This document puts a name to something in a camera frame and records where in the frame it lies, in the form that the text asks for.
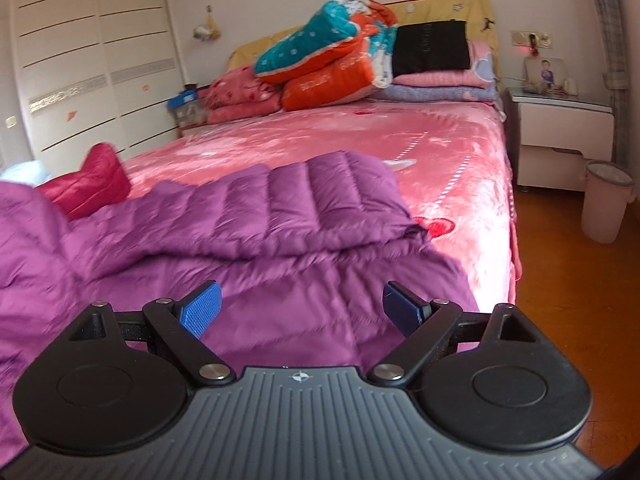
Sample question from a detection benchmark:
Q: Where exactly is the pink trash bin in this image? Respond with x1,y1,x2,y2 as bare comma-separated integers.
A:
580,160,636,245

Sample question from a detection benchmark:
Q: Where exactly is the blue storage box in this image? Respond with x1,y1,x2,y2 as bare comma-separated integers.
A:
167,91,206,129

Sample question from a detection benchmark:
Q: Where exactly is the teal and orange quilt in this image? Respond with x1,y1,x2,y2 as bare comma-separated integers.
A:
253,0,401,112

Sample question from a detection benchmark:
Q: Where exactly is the wall hanging ornament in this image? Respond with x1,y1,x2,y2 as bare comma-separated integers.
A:
193,5,222,42

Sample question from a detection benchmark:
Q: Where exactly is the white nightstand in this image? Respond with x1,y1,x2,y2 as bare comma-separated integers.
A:
506,85,615,192

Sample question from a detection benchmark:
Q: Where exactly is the grey plaid curtain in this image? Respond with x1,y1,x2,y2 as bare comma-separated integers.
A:
582,0,634,162

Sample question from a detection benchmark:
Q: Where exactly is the red down jacket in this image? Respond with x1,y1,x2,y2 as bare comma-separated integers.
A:
37,142,132,222

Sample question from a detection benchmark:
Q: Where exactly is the pink bed blanket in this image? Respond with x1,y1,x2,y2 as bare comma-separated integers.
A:
122,99,524,312

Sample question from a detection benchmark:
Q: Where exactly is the white wardrobe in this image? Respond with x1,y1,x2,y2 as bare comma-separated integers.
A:
0,0,184,172

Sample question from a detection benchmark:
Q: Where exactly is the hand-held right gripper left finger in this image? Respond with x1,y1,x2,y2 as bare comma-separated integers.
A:
67,280,237,387

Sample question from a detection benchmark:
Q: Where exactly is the black cushion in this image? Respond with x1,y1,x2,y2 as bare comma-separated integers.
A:
391,20,472,77

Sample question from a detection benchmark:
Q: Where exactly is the wall socket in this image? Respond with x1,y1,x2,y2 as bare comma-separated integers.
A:
509,30,552,55

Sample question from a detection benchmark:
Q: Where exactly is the photo frame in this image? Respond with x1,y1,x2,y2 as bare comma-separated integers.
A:
523,57,567,95

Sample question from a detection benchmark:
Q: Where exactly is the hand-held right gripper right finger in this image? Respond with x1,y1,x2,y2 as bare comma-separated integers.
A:
367,281,541,387

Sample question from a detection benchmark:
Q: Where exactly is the white cloth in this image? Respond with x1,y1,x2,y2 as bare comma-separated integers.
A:
0,160,49,189

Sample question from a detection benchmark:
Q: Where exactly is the pink dotted pillow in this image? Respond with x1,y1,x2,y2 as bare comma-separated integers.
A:
204,67,286,125

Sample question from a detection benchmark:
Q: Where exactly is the purple down jacket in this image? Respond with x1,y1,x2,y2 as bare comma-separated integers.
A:
0,150,482,453

